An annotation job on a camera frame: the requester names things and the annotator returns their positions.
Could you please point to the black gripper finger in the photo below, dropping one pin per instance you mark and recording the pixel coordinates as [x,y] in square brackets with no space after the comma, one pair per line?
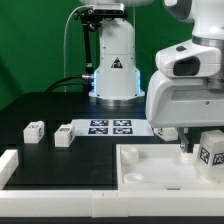
[184,141]

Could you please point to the white square tabletop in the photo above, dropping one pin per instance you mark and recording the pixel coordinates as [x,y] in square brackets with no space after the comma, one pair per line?
[160,167]

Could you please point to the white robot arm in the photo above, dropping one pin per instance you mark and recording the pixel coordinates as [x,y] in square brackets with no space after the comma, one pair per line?
[187,90]

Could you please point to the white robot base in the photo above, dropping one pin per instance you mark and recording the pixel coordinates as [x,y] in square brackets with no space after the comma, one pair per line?
[116,80]

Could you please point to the sheet with four tags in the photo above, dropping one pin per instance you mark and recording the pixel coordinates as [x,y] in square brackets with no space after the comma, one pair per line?
[112,127]

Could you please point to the white front fence wall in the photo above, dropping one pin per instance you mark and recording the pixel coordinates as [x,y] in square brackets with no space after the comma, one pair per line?
[111,203]

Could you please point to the white fence wall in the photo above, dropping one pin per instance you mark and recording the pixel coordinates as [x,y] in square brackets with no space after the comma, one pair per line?
[111,203]
[8,163]

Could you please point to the black camera stand pole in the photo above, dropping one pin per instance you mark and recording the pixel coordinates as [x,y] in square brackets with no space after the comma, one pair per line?
[90,23]

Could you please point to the black camera on stand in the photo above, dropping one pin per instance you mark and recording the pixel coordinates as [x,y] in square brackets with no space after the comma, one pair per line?
[109,10]

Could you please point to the white left fence wall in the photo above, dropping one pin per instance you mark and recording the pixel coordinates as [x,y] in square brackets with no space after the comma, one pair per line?
[8,163]

